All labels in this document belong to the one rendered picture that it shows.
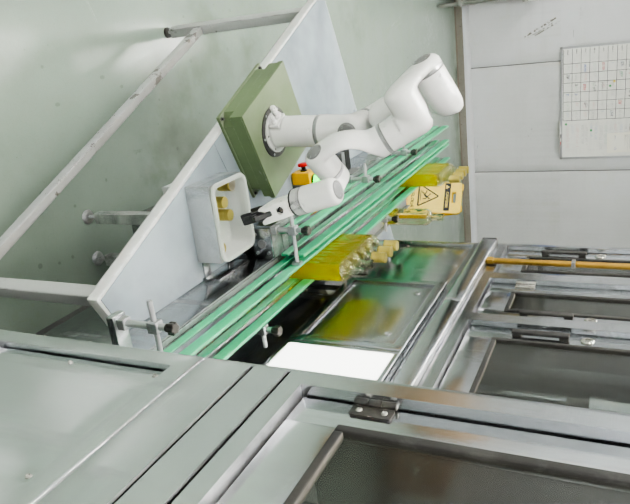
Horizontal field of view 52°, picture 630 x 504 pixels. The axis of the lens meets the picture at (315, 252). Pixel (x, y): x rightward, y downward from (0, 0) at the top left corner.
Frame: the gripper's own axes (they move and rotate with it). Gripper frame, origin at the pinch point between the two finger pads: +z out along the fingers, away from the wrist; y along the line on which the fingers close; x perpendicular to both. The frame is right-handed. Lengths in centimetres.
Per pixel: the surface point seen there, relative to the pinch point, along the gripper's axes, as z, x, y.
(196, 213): 9.7, 6.9, -10.3
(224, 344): 3.0, -25.0, -28.7
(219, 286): 9.5, -13.8, -14.2
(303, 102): 8, 23, 67
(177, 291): 16.8, -10.1, -22.2
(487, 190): 109, -156, 601
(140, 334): 11.8, -12.1, -44.1
